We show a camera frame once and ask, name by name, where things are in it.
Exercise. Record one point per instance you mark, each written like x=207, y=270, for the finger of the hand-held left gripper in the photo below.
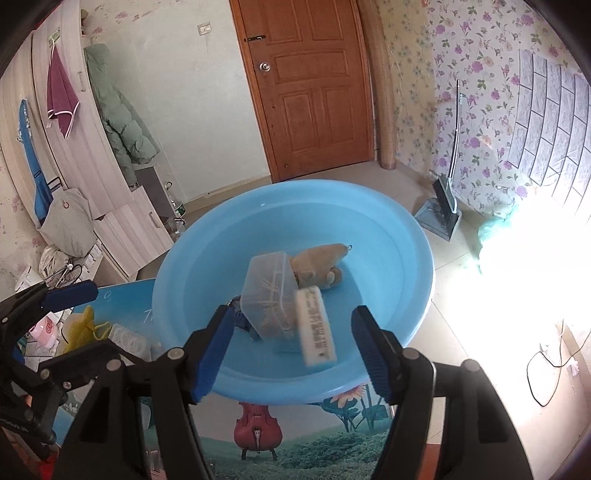
x=83, y=361
x=69, y=295

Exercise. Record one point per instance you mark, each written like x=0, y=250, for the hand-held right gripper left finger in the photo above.
x=213, y=357

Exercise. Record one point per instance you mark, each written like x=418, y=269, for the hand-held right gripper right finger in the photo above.
x=371, y=357

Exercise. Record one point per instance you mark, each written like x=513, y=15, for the yellow knitted item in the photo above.
x=85, y=330

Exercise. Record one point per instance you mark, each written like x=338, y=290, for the small dark blue item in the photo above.
x=241, y=321

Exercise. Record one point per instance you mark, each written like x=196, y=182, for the white rectangular block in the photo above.
x=316, y=332

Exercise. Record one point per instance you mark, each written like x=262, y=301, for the clear plastic box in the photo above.
x=268, y=290

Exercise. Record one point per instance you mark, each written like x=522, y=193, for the blue plastic basin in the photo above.
x=369, y=258

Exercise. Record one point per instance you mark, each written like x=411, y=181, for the brown plush toy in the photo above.
x=318, y=263

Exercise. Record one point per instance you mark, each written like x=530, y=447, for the printed landscape desktop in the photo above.
x=323, y=443

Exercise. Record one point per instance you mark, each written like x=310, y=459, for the white power strip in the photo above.
x=91, y=258

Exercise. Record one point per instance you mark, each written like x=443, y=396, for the pink white appliance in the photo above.
x=44, y=332

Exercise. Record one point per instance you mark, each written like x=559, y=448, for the white moulded plastic pack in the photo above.
x=129, y=339

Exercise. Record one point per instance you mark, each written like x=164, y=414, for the grey cloth bag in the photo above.
x=69, y=221

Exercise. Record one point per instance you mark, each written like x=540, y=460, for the white wooden low cabinet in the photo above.
x=134, y=230

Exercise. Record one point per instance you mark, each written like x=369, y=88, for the white wooden wardrobe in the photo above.
x=78, y=175

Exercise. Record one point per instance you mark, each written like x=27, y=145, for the blue hanging cloth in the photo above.
x=34, y=170

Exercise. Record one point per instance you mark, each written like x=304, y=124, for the grey dustpan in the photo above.
x=434, y=224

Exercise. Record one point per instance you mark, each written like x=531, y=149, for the green plastic bag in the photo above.
x=491, y=228

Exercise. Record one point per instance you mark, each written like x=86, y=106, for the green padded jacket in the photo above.
x=120, y=124

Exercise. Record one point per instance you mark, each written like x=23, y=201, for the maroon towel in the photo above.
x=60, y=97

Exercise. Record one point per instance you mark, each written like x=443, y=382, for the rolled bamboo mat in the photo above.
x=383, y=115

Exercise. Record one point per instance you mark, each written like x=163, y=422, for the wooden door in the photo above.
x=300, y=115

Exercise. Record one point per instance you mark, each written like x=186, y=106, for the metal door knob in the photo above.
x=264, y=67

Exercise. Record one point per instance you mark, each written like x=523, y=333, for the grey tile pattern wall sticker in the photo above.
x=549, y=129

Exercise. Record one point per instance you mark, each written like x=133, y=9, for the white light switch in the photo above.
x=204, y=28

